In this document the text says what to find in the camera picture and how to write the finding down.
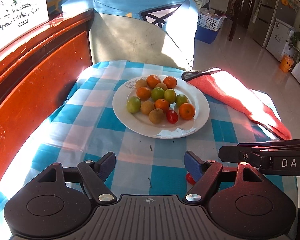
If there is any green yellow fruit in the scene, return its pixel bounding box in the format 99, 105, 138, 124
164, 88, 176, 104

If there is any dark wooden chair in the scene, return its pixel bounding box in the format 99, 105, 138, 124
213, 0, 244, 42

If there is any silver refrigerator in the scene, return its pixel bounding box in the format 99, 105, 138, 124
248, 0, 300, 48

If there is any green fruit bottom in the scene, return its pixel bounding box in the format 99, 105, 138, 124
175, 94, 189, 107

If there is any white small fridge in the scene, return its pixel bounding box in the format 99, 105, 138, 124
266, 19, 295, 62

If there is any blue storage box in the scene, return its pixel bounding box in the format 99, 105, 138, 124
194, 26, 219, 44

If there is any orange smiley bin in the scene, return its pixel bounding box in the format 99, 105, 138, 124
279, 55, 294, 73

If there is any small orange tangerine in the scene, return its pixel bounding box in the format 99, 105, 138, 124
163, 76, 177, 89

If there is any green round fruit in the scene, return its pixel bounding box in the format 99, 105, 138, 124
151, 87, 165, 102

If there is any brown round fruit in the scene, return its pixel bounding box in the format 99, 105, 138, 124
148, 108, 165, 124
155, 82, 168, 91
135, 79, 148, 89
140, 100, 155, 115

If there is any coral red towel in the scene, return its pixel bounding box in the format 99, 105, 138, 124
181, 68, 292, 140

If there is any white floral plate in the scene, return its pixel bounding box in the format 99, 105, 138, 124
113, 75, 210, 139

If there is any red cherry tomato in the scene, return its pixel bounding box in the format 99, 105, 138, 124
186, 173, 196, 185
166, 109, 179, 124

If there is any white plastic basket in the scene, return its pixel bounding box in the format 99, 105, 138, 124
197, 14, 227, 31

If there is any green jujube fruit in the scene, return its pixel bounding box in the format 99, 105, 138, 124
126, 96, 141, 114

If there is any large orange tangerine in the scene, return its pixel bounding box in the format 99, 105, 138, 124
179, 103, 196, 120

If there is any blue grey shark cushion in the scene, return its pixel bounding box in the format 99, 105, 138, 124
47, 0, 198, 70

